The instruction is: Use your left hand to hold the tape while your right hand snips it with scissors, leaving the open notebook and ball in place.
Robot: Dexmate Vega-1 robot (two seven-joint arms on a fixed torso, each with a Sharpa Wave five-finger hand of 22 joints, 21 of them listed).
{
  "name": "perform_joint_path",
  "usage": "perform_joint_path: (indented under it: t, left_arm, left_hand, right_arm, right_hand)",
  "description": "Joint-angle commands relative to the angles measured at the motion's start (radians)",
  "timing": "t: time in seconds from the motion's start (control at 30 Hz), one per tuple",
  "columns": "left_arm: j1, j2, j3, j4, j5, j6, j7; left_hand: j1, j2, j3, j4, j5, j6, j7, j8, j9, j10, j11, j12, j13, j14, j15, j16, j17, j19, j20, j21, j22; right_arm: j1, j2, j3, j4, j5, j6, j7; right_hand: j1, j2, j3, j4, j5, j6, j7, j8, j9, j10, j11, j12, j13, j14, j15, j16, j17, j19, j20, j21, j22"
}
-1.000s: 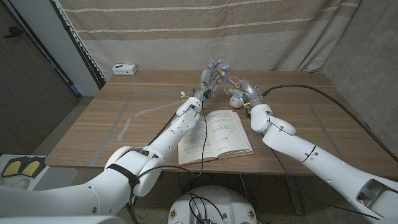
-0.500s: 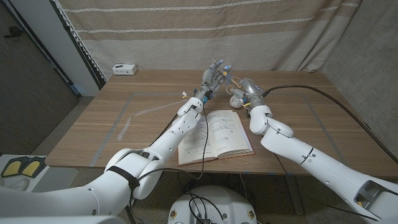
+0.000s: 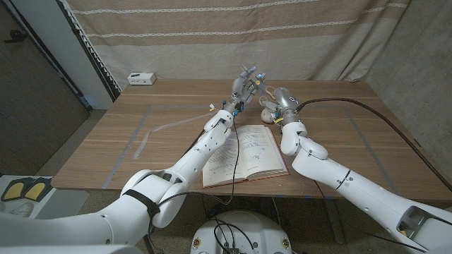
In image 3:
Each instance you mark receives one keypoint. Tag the white robot torso base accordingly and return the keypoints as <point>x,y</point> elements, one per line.
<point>254,233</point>

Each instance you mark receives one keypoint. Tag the grey textured backdrop cloth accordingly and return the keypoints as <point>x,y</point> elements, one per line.
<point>416,70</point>

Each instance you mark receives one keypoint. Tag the yellow black foot pedal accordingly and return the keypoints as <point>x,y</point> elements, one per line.
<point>13,190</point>
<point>37,190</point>

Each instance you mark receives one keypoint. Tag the white floor platform board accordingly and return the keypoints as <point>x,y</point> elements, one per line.
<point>63,202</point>

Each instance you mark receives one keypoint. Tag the open book with red cover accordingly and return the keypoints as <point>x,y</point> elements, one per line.
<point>261,155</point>

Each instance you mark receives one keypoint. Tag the white baseball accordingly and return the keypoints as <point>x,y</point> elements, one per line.
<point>266,116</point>

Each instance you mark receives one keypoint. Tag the white power strip box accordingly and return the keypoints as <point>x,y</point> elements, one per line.
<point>141,78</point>

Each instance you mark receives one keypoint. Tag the grey metal table leg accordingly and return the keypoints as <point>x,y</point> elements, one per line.
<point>335,222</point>

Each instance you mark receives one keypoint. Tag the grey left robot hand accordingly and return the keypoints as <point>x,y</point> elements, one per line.
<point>242,91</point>

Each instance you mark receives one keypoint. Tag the beige striped curtain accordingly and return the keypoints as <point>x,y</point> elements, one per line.
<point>229,42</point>

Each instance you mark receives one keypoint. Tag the black backdrop frame pole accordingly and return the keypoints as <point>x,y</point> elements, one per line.
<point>90,53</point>

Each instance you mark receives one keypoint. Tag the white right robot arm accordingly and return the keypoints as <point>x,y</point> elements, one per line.
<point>353,183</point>

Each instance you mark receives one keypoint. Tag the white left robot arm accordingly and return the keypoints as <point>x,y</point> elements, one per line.
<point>197,155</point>

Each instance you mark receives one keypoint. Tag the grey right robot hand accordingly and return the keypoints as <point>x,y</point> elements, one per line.
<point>286,102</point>

